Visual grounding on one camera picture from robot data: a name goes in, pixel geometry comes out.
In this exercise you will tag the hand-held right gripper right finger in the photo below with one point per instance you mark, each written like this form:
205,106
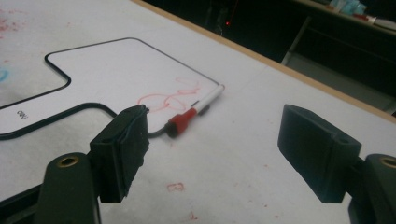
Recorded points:
314,155

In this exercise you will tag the dark device with red light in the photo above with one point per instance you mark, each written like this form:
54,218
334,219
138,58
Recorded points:
228,23

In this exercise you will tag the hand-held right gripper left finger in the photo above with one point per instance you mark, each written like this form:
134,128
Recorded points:
120,155

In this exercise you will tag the white-framed desk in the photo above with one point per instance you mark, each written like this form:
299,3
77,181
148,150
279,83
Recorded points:
297,40

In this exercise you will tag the white paddle whiteboard black rim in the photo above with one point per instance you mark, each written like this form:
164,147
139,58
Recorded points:
124,68

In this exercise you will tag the red and white marker pen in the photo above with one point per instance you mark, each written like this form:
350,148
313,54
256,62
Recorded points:
181,120

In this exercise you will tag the teal object on desk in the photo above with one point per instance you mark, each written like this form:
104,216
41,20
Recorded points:
348,6

